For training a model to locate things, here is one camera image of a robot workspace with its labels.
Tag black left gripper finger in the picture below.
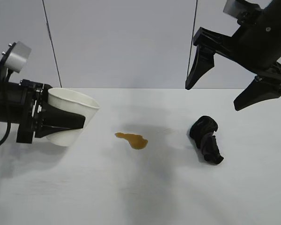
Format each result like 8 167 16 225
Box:
40 105 87 139

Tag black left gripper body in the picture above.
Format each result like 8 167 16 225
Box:
0 79 50 144

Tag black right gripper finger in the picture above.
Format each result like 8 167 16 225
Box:
185 45 216 90
233 76 281 111

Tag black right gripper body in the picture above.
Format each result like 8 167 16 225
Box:
193 0 281 91

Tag white paper cup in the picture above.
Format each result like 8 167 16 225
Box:
47 87 100 147

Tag black cloth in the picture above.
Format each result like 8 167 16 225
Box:
189 115 225 165

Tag brown liquid spill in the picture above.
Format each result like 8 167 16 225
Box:
114 132 148 150

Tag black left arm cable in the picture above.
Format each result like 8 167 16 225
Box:
0 120 13 151

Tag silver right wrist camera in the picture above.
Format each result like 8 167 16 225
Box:
223 0 263 24

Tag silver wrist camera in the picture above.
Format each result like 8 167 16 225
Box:
0 41 32 85
223 0 263 24

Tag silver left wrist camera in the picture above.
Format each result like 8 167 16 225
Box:
0 41 32 85

